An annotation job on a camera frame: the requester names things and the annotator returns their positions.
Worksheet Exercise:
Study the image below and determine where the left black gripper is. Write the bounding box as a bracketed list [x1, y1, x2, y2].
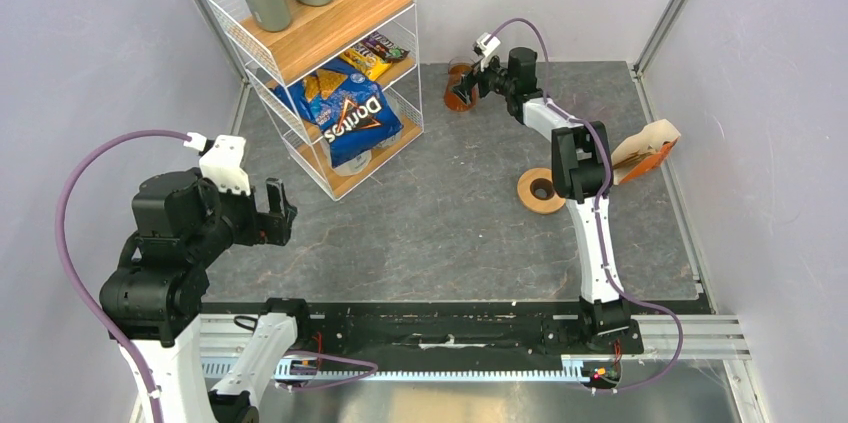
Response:
[187, 165, 297, 261]

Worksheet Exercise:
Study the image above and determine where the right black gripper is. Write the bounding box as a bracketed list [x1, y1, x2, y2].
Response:
[449, 50, 514, 106]

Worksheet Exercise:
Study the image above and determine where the amber glass carafe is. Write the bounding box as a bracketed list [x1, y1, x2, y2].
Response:
[444, 57, 479, 112]

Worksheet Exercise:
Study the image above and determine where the wooden ring dripper holder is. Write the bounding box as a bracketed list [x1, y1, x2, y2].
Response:
[516, 167, 565, 215]

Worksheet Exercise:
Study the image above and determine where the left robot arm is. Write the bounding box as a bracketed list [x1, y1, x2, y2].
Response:
[99, 168, 314, 422]

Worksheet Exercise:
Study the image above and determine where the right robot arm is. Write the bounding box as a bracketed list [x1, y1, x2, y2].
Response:
[452, 44, 631, 352]

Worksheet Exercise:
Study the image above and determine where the coffee filter box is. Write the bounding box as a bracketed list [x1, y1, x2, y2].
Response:
[612, 119, 681, 185]

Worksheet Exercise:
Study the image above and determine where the brown candy bag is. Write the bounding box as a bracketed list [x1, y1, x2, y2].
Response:
[361, 31, 409, 63]

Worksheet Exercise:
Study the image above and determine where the yellow candy bag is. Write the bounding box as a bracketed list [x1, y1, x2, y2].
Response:
[339, 44, 393, 81]

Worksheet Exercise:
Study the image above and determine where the blue Doritos bag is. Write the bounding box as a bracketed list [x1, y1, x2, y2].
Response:
[273, 58, 403, 167]

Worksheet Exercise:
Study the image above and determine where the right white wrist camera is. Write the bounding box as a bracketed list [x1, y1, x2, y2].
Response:
[473, 33, 501, 70]

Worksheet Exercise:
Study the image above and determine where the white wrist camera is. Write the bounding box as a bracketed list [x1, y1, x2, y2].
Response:
[183, 132, 253, 196]
[473, 33, 501, 70]

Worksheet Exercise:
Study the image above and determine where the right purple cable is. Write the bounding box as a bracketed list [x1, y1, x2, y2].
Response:
[490, 17, 685, 396]

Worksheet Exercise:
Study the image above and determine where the purple cable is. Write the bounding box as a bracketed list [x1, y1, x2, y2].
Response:
[490, 17, 685, 396]
[55, 129, 193, 423]

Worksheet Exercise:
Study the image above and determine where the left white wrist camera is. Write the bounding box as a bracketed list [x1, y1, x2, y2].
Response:
[183, 132, 253, 196]

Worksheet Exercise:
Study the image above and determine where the white wire wooden shelf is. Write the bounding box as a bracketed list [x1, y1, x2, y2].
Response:
[206, 0, 424, 201]

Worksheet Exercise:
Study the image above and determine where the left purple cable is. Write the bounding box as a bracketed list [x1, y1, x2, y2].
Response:
[55, 129, 193, 423]

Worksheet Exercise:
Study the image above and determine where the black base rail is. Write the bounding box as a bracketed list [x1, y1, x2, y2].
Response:
[198, 300, 713, 375]

